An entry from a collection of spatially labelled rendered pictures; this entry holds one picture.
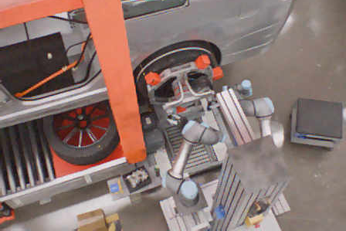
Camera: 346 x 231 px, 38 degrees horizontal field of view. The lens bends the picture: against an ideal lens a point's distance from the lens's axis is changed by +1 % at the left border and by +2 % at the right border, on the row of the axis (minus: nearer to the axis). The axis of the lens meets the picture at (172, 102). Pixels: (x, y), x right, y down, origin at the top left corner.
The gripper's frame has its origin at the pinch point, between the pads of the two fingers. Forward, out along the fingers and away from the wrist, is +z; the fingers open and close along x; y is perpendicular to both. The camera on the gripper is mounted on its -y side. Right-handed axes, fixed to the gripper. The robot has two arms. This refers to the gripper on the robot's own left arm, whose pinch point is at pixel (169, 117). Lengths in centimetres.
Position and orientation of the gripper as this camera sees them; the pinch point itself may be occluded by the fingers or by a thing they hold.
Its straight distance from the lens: 390.3
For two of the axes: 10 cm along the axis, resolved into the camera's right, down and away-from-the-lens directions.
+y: 0.1, 4.3, 9.0
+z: -8.9, -4.0, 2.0
